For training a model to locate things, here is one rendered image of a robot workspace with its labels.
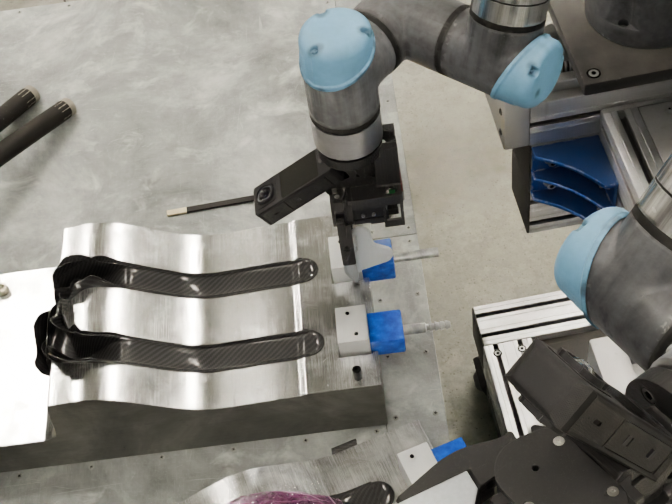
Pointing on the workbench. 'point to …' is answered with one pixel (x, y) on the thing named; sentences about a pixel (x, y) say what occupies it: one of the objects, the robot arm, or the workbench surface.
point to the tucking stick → (210, 205)
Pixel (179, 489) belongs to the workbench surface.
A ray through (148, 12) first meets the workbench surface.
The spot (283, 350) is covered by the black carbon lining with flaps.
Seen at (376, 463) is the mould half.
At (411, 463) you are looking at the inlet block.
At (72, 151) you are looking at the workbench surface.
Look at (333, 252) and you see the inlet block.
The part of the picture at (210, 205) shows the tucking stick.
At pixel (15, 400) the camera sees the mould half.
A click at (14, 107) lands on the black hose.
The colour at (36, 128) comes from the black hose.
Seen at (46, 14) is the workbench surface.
